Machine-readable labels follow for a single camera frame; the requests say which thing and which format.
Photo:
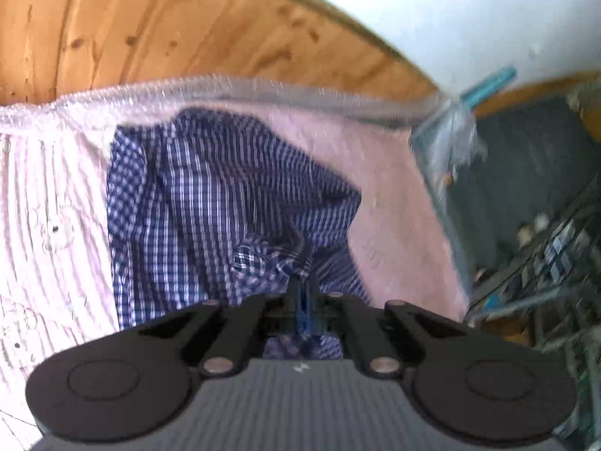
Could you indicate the wooden headboard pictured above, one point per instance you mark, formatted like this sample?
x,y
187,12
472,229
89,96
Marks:
x,y
188,28

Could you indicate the blue checked shirt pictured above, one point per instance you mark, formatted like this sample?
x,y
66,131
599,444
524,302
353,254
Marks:
x,y
206,206

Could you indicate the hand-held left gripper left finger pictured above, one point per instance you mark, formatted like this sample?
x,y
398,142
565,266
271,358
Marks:
x,y
253,329

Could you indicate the pink bear print quilt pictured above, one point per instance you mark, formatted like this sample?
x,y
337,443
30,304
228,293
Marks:
x,y
61,244

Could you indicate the translucent mosquito net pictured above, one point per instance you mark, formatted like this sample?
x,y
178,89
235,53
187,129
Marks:
x,y
263,91

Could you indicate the teal rod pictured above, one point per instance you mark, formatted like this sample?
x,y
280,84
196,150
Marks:
x,y
488,85

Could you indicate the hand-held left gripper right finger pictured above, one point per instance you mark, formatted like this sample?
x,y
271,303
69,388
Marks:
x,y
361,333

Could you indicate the cluttered dark shelf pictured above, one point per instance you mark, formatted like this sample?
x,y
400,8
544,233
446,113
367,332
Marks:
x,y
540,225

